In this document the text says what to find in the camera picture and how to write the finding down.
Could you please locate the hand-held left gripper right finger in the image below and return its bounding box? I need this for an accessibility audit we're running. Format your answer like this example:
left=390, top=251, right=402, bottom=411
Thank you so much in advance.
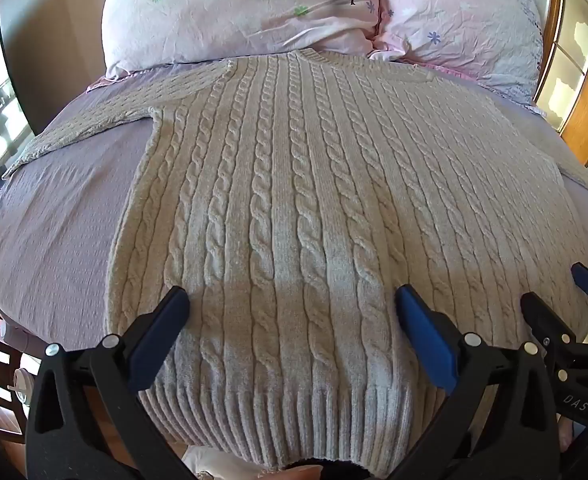
left=388, top=284, right=561, bottom=480

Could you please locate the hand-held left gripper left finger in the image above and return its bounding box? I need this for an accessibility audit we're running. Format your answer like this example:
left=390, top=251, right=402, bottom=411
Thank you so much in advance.
left=24, top=286, right=197, bottom=480

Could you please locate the beige cable knit sweater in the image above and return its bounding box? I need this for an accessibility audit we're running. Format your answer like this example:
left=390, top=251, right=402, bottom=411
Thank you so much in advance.
left=4, top=49, right=588, bottom=476

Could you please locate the purple bed sheet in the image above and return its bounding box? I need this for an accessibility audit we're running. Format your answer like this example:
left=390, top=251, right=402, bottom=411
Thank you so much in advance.
left=0, top=60, right=588, bottom=356

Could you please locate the wooden headboard with glass panels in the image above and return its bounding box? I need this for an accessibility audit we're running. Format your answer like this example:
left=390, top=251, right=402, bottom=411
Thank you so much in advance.
left=534, top=0, right=588, bottom=167

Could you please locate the pink floral pillow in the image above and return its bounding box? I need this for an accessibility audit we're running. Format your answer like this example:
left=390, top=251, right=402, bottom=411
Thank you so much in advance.
left=101, top=0, right=385, bottom=81
left=374, top=0, right=546, bottom=111

